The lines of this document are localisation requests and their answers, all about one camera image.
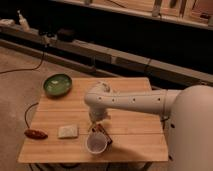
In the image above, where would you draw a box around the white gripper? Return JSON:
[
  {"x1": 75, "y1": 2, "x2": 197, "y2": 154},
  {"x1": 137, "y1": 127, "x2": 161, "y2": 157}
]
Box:
[{"x1": 88, "y1": 108, "x2": 109, "y2": 132}]

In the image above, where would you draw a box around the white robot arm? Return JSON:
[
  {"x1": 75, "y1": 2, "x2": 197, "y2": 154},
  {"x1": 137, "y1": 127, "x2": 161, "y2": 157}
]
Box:
[{"x1": 84, "y1": 82, "x2": 213, "y2": 171}]

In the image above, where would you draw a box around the white ceramic cup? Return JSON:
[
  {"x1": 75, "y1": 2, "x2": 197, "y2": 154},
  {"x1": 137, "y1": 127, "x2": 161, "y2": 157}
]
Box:
[{"x1": 86, "y1": 132, "x2": 107, "y2": 154}]

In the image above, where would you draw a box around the green ceramic bowl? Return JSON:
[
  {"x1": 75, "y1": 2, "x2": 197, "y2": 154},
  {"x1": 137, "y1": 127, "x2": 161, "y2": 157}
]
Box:
[{"x1": 43, "y1": 74, "x2": 72, "y2": 97}]

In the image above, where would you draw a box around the dark brown wrapped snack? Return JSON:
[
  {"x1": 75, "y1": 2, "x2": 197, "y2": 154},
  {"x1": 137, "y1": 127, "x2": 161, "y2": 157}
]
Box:
[{"x1": 92, "y1": 124, "x2": 113, "y2": 145}]

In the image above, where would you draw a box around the beige sponge block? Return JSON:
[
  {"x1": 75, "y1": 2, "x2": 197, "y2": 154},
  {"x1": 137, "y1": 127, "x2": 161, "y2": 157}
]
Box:
[{"x1": 58, "y1": 124, "x2": 78, "y2": 139}]

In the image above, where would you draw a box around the wooden table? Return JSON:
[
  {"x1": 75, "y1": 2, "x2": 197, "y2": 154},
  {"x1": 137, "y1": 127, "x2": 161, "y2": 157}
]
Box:
[{"x1": 18, "y1": 78, "x2": 168, "y2": 163}]

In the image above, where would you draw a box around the black round device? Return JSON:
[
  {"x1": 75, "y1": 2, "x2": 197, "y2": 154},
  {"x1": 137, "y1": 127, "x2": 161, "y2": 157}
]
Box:
[{"x1": 57, "y1": 29, "x2": 75, "y2": 42}]

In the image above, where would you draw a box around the white spray bottle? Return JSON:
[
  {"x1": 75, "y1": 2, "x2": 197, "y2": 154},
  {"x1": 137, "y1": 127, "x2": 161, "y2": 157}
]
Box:
[{"x1": 17, "y1": 11, "x2": 30, "y2": 31}]

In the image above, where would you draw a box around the black mouse cable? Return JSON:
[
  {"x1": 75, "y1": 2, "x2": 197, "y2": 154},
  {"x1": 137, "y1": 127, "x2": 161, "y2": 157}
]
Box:
[{"x1": 24, "y1": 102, "x2": 40, "y2": 130}]

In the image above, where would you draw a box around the black floor cable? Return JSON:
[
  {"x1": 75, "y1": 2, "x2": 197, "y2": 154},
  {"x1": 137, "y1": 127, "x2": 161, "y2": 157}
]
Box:
[{"x1": 0, "y1": 46, "x2": 47, "y2": 76}]

